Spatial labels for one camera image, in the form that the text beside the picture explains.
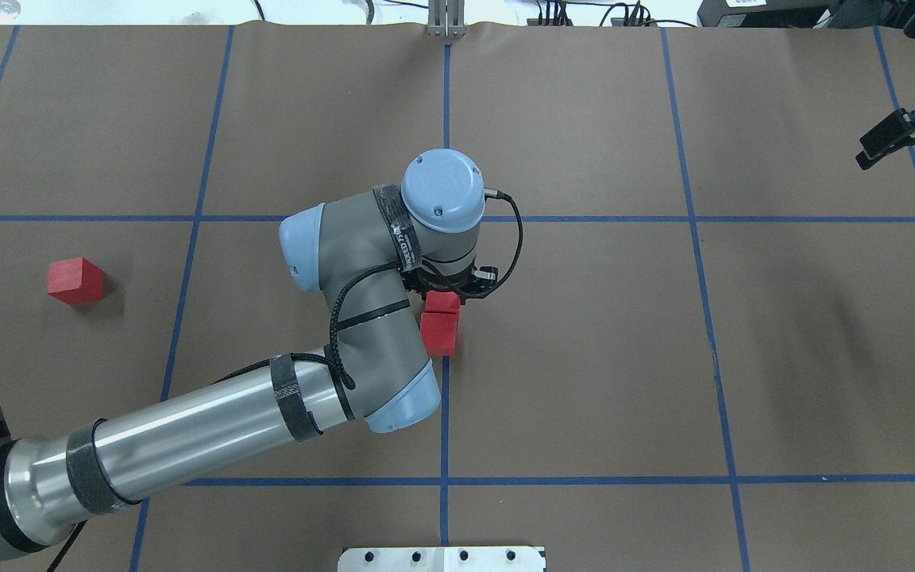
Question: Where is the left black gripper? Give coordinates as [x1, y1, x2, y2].
[402, 263, 499, 303]

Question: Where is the red block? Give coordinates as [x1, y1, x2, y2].
[419, 311, 460, 358]
[423, 291, 462, 315]
[46, 257, 106, 307]

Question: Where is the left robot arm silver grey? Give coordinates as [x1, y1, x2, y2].
[0, 149, 518, 562]

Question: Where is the black box with label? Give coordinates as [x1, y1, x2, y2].
[697, 1, 832, 29]

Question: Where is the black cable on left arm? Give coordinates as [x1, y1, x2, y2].
[330, 187, 523, 390]

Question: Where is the aluminium frame post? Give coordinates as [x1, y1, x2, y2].
[426, 0, 467, 39]

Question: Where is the white camera pillar mount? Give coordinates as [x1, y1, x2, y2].
[337, 546, 548, 571]

